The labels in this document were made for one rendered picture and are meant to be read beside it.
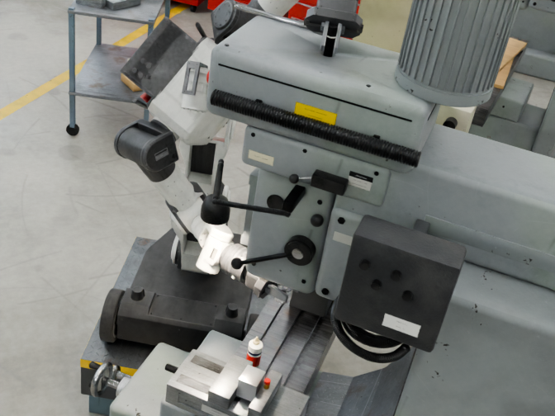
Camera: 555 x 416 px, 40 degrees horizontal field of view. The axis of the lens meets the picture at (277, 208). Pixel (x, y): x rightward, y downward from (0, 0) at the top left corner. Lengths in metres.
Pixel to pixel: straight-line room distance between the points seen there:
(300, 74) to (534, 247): 0.59
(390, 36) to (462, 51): 1.98
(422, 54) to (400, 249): 0.39
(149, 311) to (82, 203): 1.68
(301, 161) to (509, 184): 0.43
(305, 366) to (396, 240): 0.93
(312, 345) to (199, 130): 0.73
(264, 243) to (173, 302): 1.12
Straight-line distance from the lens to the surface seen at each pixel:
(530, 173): 1.68
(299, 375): 2.24
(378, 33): 3.49
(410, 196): 1.63
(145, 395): 2.41
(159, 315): 2.84
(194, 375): 2.10
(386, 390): 2.15
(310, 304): 2.42
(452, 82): 1.53
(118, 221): 4.29
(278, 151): 1.66
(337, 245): 1.73
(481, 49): 1.52
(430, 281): 1.41
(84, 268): 3.97
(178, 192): 2.25
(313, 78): 1.56
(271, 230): 1.80
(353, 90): 1.55
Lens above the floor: 2.51
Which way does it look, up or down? 34 degrees down
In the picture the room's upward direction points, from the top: 10 degrees clockwise
